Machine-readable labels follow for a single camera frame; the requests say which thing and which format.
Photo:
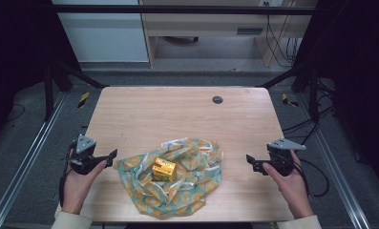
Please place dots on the teal bag with orange print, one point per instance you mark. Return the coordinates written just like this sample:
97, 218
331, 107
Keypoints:
190, 191

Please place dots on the grey round table grommet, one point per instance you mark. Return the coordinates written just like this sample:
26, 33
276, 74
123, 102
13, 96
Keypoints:
217, 99

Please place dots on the black horizontal frame bar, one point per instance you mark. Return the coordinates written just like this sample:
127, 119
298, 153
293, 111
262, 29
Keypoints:
177, 9

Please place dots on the person's left hand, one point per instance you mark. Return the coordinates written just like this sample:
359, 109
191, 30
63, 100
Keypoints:
77, 191

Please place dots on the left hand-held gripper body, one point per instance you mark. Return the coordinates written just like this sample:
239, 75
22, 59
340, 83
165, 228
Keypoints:
83, 149

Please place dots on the person's right hand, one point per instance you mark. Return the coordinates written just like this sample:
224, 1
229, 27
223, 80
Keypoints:
292, 191

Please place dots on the aluminium floor rail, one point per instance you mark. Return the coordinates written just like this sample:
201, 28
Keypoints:
340, 178
28, 159

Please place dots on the yellow black striped tape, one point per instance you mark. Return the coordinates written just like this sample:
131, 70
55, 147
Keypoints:
286, 100
83, 99

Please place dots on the white cabinet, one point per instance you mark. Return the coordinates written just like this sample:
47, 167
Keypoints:
104, 38

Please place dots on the black metal frame stand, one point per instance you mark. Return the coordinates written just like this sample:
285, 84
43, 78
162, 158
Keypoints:
312, 92
48, 92

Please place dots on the yellow drink carton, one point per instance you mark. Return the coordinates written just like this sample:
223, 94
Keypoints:
163, 170

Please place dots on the light wooden desk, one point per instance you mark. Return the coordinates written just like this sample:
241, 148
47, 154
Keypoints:
206, 25

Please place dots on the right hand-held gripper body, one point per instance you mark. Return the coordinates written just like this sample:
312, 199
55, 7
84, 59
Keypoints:
281, 159

